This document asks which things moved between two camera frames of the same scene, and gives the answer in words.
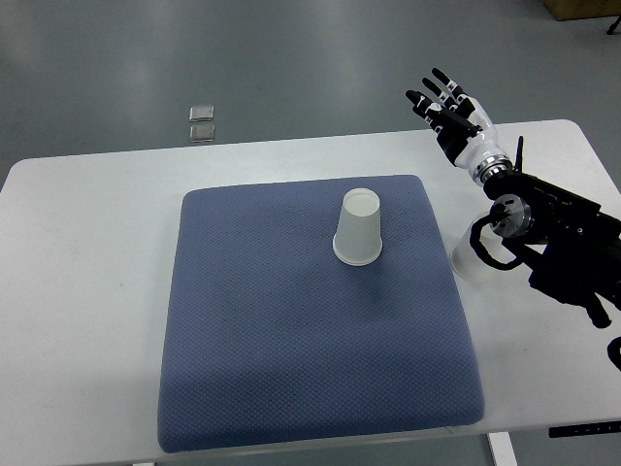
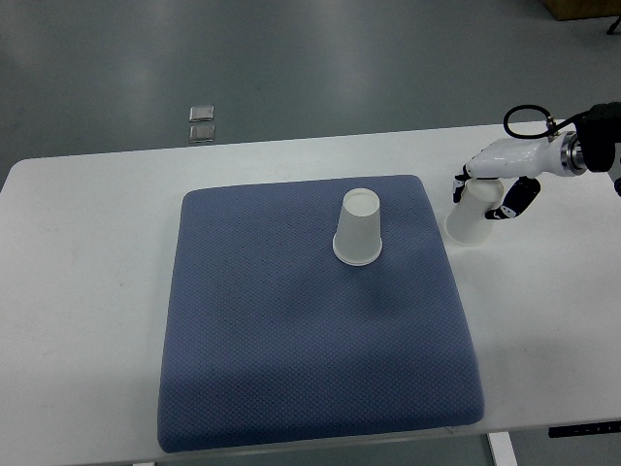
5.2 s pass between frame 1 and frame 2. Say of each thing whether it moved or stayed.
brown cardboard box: stayed
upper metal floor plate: stayed
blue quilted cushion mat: stayed
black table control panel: stayed
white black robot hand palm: moved
